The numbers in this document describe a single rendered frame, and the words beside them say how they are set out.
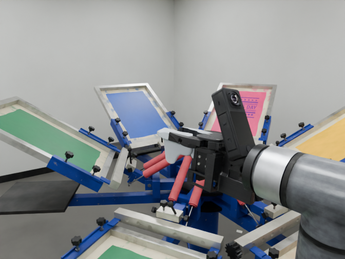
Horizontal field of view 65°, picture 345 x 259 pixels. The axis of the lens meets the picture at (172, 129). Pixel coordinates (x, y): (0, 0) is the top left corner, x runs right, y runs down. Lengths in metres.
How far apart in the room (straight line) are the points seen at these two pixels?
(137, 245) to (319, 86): 2.79
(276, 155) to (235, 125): 0.08
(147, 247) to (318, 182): 1.12
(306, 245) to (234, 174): 0.13
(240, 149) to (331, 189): 0.13
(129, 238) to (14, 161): 3.58
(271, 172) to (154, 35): 5.02
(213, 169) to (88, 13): 4.53
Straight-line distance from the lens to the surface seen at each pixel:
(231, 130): 0.41
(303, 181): 0.35
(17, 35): 4.59
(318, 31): 3.59
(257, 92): 2.90
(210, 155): 0.42
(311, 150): 2.15
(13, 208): 1.92
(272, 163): 0.37
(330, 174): 0.35
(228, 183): 0.43
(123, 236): 1.43
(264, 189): 0.37
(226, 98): 0.42
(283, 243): 1.44
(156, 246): 1.35
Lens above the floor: 1.81
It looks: 15 degrees down
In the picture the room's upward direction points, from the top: straight up
